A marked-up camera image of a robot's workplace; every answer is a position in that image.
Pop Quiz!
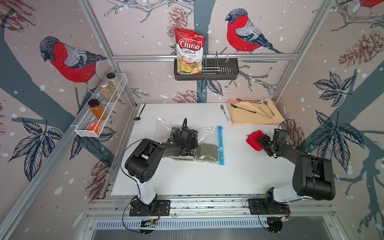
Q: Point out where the silver spoon on placemat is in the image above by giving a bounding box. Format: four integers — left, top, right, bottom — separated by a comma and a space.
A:
263, 100, 275, 116

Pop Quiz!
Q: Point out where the copper spoon on placemat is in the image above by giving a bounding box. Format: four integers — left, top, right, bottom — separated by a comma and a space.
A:
237, 98, 263, 104

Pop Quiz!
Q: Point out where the clear acrylic wall shelf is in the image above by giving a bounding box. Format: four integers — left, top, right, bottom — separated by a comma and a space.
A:
75, 73, 128, 138

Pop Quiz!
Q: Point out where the tan spice jar middle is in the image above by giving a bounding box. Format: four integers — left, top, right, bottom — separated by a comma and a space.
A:
99, 80, 117, 102

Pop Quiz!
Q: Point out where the orange spice jar black lid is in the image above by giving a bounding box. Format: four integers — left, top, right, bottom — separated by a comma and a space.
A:
88, 99, 108, 120

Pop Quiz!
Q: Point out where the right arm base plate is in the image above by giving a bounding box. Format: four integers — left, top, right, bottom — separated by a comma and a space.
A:
246, 199, 291, 216

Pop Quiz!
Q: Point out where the small orange box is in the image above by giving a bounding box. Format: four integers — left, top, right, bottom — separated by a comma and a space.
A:
87, 121, 102, 135

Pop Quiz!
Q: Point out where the black wall basket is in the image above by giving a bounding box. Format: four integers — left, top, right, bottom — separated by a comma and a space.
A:
174, 58, 239, 81

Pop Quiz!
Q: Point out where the green knitted cloth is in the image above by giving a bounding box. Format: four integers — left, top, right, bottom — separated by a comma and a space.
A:
196, 143, 219, 164

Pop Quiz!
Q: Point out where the silver fork on table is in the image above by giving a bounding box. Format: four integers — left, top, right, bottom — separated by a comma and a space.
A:
220, 105, 230, 122

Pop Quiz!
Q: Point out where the houndstooth black white scarf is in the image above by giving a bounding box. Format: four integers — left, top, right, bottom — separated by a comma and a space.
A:
166, 126, 199, 158

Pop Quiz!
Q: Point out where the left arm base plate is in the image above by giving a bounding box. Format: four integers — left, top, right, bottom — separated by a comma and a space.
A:
129, 200, 171, 217

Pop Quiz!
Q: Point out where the pink tray under placemat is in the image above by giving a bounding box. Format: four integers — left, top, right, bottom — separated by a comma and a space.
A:
229, 99, 263, 103

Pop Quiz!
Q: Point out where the black ladle at table edge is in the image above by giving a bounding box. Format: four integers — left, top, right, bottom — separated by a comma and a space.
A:
134, 104, 147, 121

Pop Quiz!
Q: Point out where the clear vacuum bag blue zipper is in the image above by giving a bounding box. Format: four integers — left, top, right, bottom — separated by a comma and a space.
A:
155, 118, 225, 166

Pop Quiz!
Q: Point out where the red knitted cloth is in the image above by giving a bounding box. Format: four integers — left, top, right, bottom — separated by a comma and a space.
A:
246, 130, 264, 152

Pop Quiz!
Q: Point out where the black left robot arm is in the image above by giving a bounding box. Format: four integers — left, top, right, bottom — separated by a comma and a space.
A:
124, 126, 198, 217

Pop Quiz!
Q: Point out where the beige placemat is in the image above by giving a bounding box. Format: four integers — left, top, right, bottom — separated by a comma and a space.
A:
227, 99, 285, 126

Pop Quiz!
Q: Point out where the red Chuba cassava chips bag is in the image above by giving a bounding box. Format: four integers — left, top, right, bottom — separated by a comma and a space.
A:
175, 28, 206, 75

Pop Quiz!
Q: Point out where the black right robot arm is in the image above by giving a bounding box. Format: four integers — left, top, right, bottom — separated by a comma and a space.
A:
257, 129, 336, 214

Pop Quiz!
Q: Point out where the gold utensil on placemat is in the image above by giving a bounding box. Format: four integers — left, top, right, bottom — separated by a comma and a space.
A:
258, 106, 272, 119

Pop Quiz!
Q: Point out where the yellow spice jar black lid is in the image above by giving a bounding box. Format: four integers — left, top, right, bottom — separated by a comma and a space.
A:
106, 73, 123, 92

